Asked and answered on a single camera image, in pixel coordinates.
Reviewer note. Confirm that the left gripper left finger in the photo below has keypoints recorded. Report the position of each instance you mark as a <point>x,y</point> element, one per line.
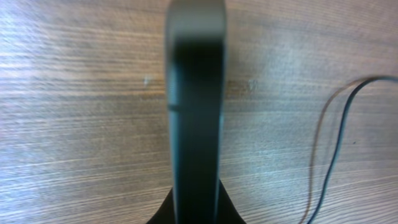
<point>165,213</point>

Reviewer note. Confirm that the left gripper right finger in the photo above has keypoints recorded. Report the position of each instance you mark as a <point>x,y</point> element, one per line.
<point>227,213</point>

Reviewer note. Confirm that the teal Galaxy smartphone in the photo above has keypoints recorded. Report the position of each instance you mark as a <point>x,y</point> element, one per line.
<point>195,54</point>

